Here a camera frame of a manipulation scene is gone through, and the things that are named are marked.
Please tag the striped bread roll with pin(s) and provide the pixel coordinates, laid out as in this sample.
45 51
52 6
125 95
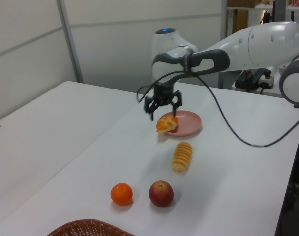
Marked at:
182 157

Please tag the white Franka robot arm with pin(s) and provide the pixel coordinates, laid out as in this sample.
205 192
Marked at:
262 44

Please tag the brown woven basket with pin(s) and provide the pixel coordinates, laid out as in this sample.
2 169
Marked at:
90 228

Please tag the red apple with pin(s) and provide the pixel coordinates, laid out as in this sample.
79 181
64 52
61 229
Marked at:
161 194

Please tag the black control box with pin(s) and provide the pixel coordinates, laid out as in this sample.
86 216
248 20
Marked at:
248 81

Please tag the braided bread loaf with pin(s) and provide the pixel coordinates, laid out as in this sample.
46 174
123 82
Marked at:
166 124

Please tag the orange tangerine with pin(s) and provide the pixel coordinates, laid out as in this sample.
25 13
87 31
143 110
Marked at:
121 194

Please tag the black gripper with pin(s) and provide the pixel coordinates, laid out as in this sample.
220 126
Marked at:
164 93

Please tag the pink plate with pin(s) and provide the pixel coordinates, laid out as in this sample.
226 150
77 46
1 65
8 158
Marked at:
188 121

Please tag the white emergency stop button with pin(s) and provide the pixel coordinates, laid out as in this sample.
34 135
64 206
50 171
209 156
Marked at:
267 79

